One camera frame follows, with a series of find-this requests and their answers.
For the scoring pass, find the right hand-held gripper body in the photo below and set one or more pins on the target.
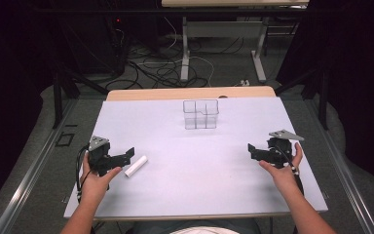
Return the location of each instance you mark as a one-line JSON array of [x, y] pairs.
[[279, 151]]

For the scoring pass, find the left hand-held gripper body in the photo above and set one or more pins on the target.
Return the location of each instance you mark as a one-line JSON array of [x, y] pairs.
[[99, 152]]

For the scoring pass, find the white plastic tube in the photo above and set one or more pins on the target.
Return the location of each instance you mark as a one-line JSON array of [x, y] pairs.
[[136, 166]]

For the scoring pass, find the clear plastic compartment organizer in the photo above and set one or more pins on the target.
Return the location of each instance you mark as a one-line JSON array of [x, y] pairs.
[[201, 113]]

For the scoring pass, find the person's right hand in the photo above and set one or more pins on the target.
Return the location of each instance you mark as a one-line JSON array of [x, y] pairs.
[[285, 177]]

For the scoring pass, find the person's left hand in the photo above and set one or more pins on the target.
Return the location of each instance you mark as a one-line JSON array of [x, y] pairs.
[[94, 187]]

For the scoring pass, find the white power plug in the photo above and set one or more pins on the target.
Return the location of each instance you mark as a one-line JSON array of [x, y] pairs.
[[244, 83]]

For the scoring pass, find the wooden table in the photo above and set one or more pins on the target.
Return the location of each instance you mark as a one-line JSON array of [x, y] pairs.
[[162, 94]]

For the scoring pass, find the white table cover sheet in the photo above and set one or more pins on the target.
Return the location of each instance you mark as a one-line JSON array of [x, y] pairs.
[[191, 182]]

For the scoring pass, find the black curtain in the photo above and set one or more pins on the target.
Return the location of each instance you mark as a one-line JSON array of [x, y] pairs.
[[360, 81], [9, 81]]

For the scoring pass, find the black computer tower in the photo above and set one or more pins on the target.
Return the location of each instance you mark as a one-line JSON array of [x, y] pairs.
[[118, 42]]

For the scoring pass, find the white desk with metal legs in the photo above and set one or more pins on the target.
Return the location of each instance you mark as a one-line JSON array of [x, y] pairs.
[[224, 28]]

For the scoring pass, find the black metal frame stand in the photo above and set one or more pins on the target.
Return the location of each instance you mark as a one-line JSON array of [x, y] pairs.
[[57, 97], [323, 97]]

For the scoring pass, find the grey metal floor rail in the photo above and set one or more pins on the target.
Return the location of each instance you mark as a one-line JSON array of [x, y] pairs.
[[347, 182], [29, 175]]

